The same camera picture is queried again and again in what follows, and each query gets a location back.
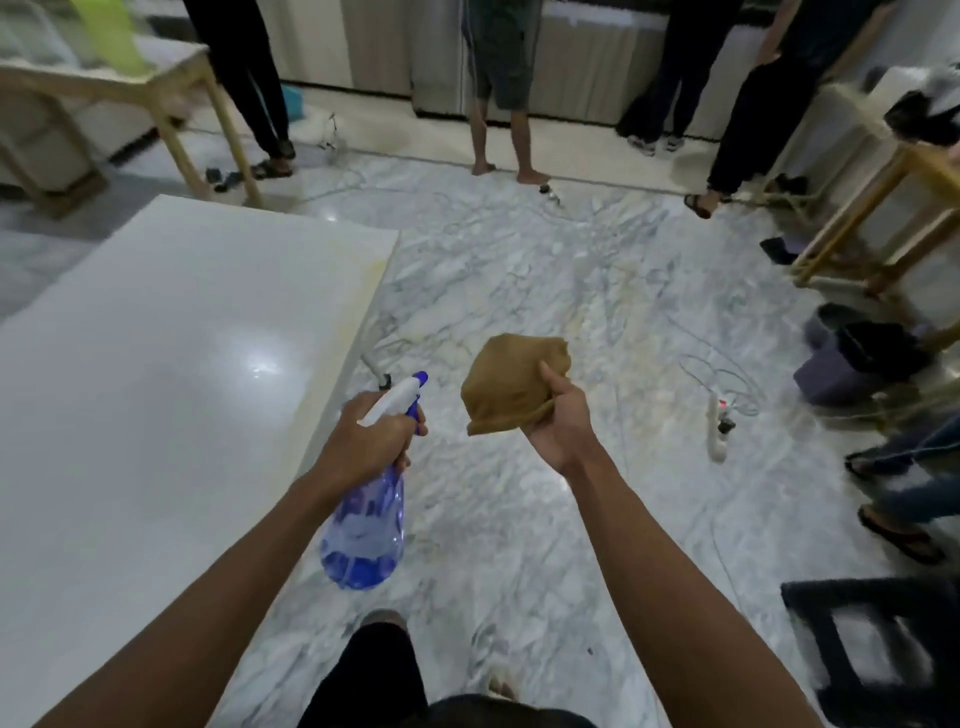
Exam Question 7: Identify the lime green plastic sheet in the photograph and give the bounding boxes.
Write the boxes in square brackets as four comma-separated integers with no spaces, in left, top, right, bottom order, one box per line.
[69,0,157,78]

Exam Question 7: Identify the blue spray bottle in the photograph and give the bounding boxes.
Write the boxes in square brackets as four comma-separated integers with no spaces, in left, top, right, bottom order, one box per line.
[320,371,430,592]

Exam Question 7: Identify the grey metal cabinet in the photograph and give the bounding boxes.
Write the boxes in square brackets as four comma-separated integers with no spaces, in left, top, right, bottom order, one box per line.
[258,0,768,144]

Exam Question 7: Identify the small black box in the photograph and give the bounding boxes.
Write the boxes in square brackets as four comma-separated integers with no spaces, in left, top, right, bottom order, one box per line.
[758,236,805,267]

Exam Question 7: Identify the purple trash bin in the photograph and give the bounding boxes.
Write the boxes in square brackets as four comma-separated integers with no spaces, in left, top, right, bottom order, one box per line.
[793,320,935,410]

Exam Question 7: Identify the person's black shorts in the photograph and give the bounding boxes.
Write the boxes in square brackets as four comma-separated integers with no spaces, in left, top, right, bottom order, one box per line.
[296,622,601,728]

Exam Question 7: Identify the black cloth bundle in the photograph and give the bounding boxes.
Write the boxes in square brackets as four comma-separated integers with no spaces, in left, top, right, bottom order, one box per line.
[883,63,960,149]

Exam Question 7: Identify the grey round basin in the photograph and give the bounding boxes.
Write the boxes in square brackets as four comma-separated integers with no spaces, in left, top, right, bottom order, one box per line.
[803,302,864,350]

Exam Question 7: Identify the person's left forearm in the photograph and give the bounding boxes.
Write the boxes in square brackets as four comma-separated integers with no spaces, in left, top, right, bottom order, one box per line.
[33,472,335,728]

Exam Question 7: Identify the person's right forearm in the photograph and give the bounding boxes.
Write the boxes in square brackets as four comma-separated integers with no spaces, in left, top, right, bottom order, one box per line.
[566,442,823,728]

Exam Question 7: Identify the light wooden table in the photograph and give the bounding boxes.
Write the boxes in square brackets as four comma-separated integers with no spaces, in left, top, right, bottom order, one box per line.
[0,41,265,211]

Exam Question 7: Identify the white table leg black foot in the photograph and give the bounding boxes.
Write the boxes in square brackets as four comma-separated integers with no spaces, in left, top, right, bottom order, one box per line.
[359,352,395,392]

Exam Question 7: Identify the brown cleaning cloth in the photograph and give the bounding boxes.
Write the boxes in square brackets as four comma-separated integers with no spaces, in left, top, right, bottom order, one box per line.
[459,333,573,438]

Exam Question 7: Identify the person's right hand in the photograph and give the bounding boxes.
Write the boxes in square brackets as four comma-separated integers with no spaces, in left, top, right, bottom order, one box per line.
[522,361,602,480]

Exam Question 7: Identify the white glossy table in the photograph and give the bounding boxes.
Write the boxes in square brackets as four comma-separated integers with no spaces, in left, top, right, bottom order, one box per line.
[0,194,400,728]

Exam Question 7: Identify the person's left hand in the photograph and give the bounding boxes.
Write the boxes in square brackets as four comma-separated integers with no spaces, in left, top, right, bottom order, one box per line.
[311,389,429,502]

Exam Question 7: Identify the black plastic stool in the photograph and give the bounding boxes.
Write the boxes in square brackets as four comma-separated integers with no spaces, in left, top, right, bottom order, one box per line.
[779,575,960,728]

